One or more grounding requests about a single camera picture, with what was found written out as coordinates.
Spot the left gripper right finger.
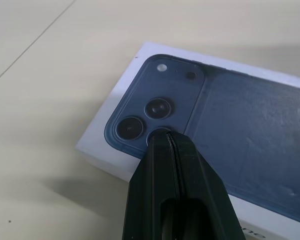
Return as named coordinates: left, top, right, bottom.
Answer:
left=167, top=131, right=241, bottom=240

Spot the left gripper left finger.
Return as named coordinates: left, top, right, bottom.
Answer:
left=122, top=128, right=181, bottom=240

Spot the white phone box bottom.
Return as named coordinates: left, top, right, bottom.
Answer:
left=75, top=41, right=300, bottom=240

